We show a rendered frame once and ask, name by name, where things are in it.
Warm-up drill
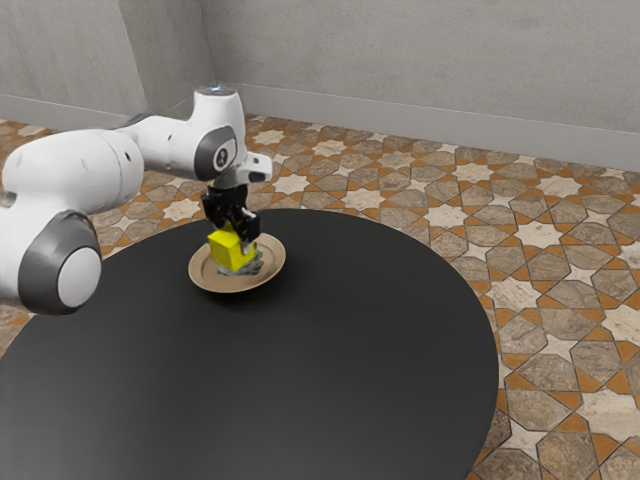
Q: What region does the grey block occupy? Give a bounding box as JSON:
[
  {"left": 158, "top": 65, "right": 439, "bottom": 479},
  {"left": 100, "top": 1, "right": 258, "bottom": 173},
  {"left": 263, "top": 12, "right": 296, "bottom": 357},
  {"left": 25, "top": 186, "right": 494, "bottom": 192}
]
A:
[{"left": 216, "top": 252, "right": 264, "bottom": 278}]

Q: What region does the tan round plate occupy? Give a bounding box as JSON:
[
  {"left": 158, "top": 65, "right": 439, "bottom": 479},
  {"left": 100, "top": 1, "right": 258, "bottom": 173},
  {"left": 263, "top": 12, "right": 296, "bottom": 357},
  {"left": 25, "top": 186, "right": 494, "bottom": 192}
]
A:
[{"left": 187, "top": 232, "right": 287, "bottom": 294}]

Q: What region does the yellow block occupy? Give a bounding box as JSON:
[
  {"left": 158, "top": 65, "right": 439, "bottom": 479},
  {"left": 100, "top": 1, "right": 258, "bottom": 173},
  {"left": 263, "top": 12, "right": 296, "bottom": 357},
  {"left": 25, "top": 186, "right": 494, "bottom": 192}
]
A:
[{"left": 207, "top": 222, "right": 255, "bottom": 270}]

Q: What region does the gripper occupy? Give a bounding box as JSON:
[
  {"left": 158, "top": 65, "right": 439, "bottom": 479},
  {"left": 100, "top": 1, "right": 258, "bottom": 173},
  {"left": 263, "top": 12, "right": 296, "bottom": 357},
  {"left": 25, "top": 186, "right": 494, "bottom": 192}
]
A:
[{"left": 201, "top": 183, "right": 262, "bottom": 258}]

